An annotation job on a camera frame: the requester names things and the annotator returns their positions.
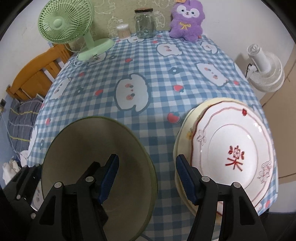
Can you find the ceramic bowl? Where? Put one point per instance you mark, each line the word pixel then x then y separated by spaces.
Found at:
pixel 131 201

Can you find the beaded yellow flower plate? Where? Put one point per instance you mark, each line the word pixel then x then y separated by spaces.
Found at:
pixel 183 143

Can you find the green cartoon wall mat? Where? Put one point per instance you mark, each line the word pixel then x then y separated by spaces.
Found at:
pixel 108 14

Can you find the toothpick container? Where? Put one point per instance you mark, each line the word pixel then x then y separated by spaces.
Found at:
pixel 123 31

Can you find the grey plaid pillow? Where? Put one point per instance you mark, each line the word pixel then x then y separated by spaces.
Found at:
pixel 21 122

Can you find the white plate red pattern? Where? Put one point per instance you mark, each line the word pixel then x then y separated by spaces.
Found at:
pixel 231 144

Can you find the green desk fan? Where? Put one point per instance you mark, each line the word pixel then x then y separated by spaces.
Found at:
pixel 61 22

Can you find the wooden bed headboard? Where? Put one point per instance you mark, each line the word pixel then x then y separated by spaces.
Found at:
pixel 32 80

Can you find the glass jar black lid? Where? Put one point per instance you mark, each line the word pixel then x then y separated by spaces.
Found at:
pixel 145 23

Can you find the purple plush bunny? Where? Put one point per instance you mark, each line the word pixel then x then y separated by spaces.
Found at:
pixel 187 17

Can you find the scalloped yellow flower plate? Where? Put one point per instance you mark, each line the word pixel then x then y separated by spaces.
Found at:
pixel 193 209

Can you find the white floor fan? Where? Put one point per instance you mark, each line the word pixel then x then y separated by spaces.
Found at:
pixel 268 74

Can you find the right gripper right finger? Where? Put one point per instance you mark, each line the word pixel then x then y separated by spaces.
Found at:
pixel 240 220

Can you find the white crumpled cloth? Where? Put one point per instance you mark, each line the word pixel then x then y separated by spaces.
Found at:
pixel 11 168

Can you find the wall power socket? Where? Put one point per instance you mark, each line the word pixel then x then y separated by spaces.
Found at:
pixel 2 103

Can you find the blue checkered tablecloth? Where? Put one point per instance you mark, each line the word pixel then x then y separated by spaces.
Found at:
pixel 149 85

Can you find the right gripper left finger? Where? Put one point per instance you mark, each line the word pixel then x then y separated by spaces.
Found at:
pixel 75 212

